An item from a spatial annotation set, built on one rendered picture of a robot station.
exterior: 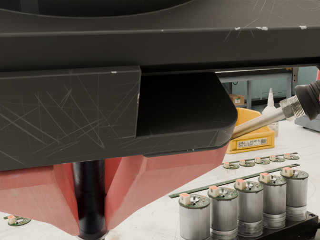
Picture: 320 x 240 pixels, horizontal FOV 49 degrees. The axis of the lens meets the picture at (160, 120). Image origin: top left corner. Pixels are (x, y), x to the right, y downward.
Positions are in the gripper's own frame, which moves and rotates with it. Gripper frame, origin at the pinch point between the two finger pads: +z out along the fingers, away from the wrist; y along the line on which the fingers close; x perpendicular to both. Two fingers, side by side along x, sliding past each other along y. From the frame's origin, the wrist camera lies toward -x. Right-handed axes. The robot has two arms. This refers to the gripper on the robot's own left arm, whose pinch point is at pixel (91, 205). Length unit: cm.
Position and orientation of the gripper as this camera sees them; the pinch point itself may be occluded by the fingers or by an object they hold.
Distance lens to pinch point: 13.8
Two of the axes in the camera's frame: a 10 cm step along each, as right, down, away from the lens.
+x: 2.4, 6.8, -6.9
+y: -9.7, 0.9, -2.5
